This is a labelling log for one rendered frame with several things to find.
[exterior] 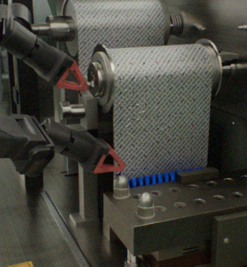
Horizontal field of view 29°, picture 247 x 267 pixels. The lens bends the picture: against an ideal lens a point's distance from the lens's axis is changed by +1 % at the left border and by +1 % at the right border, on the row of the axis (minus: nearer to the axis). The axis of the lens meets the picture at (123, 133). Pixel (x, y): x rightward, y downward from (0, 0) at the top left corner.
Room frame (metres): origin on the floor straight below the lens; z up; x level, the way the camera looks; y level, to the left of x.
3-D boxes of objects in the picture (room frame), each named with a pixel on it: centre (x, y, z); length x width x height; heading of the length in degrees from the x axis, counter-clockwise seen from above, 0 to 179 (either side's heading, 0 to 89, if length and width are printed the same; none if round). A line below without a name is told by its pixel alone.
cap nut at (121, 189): (0.90, 0.00, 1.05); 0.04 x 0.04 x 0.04
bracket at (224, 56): (1.13, -0.23, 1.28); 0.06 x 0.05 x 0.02; 112
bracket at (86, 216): (1.04, 0.10, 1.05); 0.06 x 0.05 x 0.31; 112
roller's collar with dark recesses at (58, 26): (1.24, 0.16, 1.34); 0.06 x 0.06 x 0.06; 22
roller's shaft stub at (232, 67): (1.13, -0.22, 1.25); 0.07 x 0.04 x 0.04; 112
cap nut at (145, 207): (0.81, -0.04, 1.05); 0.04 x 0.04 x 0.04
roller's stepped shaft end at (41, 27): (1.22, 0.22, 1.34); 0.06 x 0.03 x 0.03; 112
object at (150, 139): (1.01, -0.09, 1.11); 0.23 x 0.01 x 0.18; 112
